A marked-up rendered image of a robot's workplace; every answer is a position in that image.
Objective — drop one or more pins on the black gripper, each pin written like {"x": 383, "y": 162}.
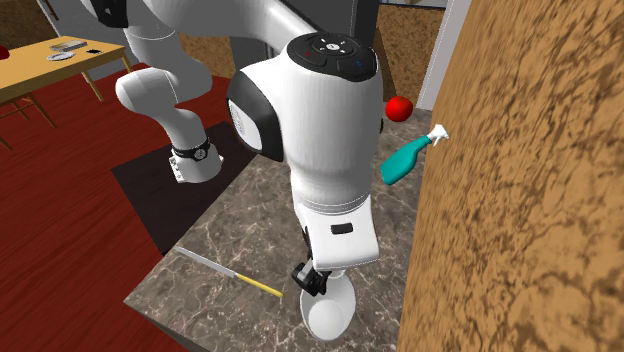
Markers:
{"x": 308, "y": 278}

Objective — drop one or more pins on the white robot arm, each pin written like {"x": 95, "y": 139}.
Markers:
{"x": 326, "y": 131}

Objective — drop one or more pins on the white rounded bowl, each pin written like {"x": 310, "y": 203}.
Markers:
{"x": 327, "y": 312}

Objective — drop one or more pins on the teal spray bottle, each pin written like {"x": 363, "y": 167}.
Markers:
{"x": 402, "y": 161}

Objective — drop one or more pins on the dark robot stand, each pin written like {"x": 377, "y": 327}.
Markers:
{"x": 161, "y": 200}

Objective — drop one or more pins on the red apple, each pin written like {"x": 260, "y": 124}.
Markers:
{"x": 398, "y": 109}

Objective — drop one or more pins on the wooden table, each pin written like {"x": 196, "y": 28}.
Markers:
{"x": 44, "y": 68}

